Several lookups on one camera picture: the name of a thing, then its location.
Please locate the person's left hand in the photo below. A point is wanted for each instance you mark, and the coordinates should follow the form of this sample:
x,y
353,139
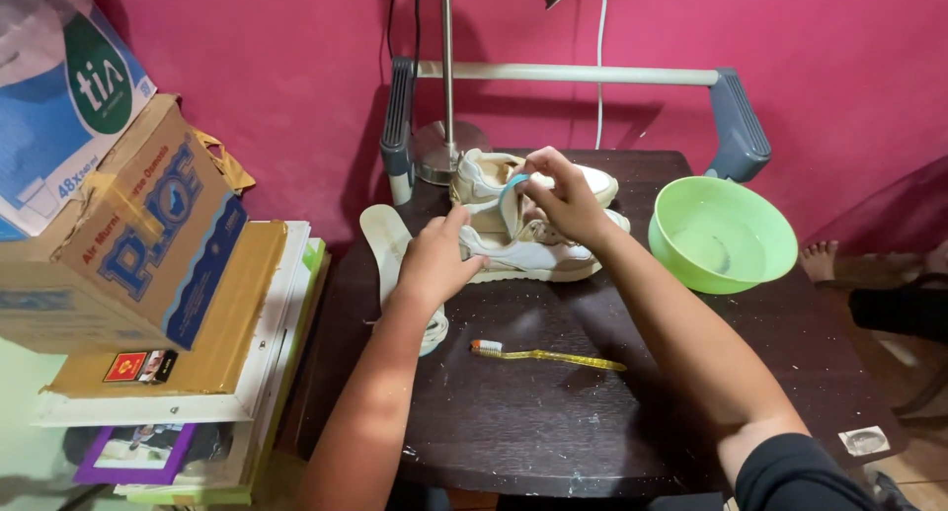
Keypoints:
x,y
433,263

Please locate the person's right hand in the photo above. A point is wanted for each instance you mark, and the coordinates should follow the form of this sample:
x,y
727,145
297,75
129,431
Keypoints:
x,y
574,204

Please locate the blue-edged shoe insole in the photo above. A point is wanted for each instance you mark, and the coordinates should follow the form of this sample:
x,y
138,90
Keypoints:
x,y
509,204

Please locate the white beige sneaker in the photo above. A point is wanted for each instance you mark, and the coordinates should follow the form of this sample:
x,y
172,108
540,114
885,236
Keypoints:
x,y
481,178
541,259

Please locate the white shoe insole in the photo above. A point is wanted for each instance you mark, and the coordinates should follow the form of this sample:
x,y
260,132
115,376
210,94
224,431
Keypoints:
x,y
381,237

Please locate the silver desk lamp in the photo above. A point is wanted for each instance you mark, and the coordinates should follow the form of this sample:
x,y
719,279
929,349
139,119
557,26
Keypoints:
x,y
447,148

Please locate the yellow toothbrush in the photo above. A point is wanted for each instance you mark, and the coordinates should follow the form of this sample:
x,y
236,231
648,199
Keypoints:
x,y
548,356

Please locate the green plastic bowl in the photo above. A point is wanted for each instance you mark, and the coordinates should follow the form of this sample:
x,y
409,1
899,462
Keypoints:
x,y
722,237

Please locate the stack of boards and books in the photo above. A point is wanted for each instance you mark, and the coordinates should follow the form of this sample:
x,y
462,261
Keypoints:
x,y
244,333

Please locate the brown cardboard box blue print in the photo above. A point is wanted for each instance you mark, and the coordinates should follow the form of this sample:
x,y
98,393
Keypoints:
x,y
126,229

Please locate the red black small box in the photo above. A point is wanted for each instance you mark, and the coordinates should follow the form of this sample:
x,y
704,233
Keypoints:
x,y
141,366

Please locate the dark chair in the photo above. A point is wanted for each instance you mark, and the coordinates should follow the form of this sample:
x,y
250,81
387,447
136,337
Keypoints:
x,y
900,311

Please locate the person's black sleeve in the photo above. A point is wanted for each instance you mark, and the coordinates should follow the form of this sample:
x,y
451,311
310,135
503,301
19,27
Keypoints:
x,y
807,478

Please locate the small clear plastic packet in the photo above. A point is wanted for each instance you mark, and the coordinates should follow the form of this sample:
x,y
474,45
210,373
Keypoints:
x,y
864,441

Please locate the white blue water carton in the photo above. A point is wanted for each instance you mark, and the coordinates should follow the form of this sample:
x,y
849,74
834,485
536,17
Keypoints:
x,y
52,126

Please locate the clear plastic bag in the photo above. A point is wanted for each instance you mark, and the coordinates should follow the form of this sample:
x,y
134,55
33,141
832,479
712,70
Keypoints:
x,y
37,15

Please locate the grey frame with white bar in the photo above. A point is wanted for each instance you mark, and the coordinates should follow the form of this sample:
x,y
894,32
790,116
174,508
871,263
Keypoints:
x,y
733,126

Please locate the purple picture frame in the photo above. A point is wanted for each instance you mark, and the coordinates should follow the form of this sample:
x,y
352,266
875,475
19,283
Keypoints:
x,y
133,455

